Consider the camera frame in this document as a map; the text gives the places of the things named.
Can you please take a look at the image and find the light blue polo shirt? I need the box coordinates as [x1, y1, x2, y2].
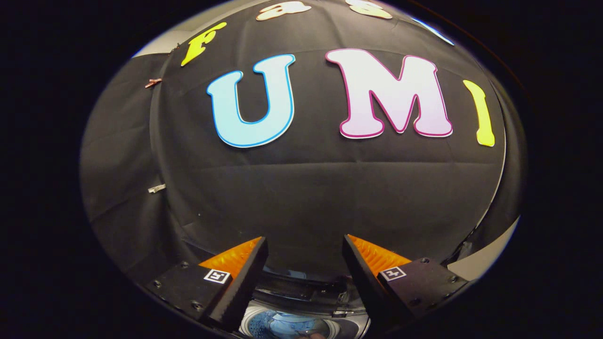
[271, 312, 326, 333]

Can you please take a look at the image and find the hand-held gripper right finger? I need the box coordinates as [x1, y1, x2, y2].
[342, 234, 470, 331]

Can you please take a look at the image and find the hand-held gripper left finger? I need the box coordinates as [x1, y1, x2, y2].
[145, 236, 269, 332]

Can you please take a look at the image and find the grey top-load washing machine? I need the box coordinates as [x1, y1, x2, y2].
[238, 264, 373, 339]

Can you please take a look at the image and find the black backdrop cloth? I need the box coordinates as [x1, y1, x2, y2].
[79, 0, 527, 283]

